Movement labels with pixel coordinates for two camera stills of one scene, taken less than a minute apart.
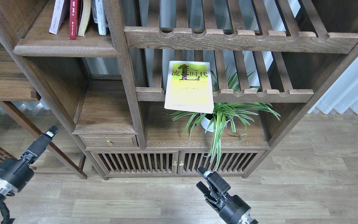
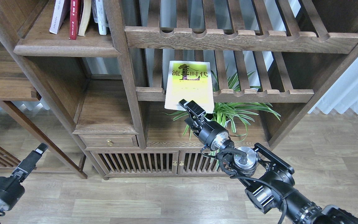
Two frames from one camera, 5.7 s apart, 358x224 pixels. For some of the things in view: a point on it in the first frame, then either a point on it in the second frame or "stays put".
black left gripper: (13, 174) → (4, 192)
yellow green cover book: (188, 87) stays put
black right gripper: (233, 210) → (210, 133)
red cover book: (74, 13) stays put
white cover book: (59, 11) stays put
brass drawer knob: (109, 142) stays put
